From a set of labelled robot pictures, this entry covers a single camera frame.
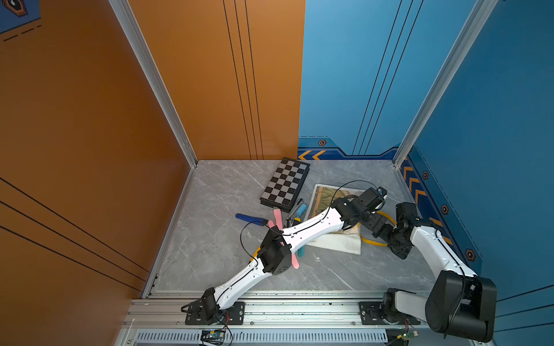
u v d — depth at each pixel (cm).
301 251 86
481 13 70
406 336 69
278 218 97
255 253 62
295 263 84
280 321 72
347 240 87
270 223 96
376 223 74
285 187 105
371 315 72
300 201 102
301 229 58
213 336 72
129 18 71
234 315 74
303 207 99
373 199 64
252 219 98
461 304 40
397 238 71
